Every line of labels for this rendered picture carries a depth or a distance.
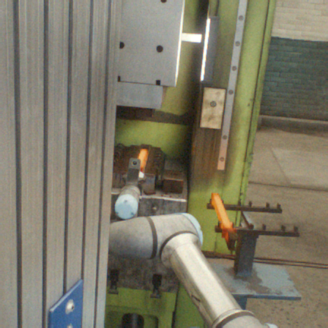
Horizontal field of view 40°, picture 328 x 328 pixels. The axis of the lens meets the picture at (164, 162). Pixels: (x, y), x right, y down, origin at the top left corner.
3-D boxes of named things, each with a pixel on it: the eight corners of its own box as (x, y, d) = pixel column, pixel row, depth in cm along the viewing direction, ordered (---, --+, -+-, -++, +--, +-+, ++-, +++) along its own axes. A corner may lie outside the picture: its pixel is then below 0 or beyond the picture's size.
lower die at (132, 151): (154, 191, 191) (155, 172, 188) (107, 187, 191) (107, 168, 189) (159, 161, 231) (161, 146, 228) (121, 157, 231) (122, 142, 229)
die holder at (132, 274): (177, 293, 198) (187, 200, 185) (91, 284, 199) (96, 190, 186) (179, 235, 252) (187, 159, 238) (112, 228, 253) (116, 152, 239)
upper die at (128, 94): (160, 109, 180) (162, 86, 177) (111, 105, 180) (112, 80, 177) (165, 93, 220) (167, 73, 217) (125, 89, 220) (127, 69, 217)
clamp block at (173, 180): (181, 194, 190) (183, 179, 188) (162, 192, 191) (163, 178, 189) (182, 184, 202) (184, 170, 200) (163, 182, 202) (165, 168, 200)
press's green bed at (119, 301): (167, 378, 213) (176, 293, 199) (88, 370, 214) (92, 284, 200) (171, 307, 266) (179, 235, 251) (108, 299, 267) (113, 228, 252)
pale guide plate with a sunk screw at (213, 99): (220, 129, 193) (225, 90, 188) (200, 127, 193) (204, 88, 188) (220, 128, 195) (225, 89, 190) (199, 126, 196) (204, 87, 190)
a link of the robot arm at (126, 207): (113, 221, 154) (114, 198, 152) (117, 209, 165) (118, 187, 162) (135, 223, 154) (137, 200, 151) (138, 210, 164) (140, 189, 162)
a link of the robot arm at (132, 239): (113, 267, 112) (73, 250, 157) (154, 261, 116) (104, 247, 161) (110, 221, 113) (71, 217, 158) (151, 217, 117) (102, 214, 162)
